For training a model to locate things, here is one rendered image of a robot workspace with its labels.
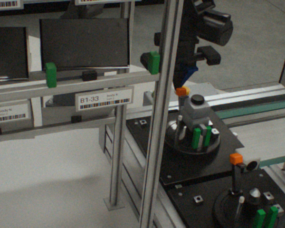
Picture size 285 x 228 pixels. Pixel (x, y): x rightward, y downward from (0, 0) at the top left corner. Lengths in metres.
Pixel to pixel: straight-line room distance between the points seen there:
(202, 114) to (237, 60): 2.63
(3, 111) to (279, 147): 0.81
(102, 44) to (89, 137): 0.61
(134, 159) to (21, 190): 0.28
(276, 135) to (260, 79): 2.18
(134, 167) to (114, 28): 0.43
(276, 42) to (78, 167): 3.09
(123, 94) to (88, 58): 0.07
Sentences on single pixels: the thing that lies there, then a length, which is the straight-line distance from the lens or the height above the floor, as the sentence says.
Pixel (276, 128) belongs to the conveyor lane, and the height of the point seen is 0.92.
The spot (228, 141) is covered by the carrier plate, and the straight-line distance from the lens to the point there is 1.14.
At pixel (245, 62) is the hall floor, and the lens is 3.65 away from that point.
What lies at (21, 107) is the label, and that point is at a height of 1.29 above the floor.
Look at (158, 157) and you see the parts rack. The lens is 0.78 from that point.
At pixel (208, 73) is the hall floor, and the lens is 3.40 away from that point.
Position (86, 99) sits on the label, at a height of 1.29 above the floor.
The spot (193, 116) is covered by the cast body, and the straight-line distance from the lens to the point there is 1.03.
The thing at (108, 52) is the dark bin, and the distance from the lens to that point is 0.69.
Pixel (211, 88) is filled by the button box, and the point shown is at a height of 0.96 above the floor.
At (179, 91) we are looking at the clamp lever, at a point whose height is 1.07.
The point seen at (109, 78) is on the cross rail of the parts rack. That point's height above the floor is 1.31.
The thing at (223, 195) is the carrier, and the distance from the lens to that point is 0.97.
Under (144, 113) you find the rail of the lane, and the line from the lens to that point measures 1.21.
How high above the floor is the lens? 1.65
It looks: 35 degrees down
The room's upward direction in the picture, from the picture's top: 6 degrees clockwise
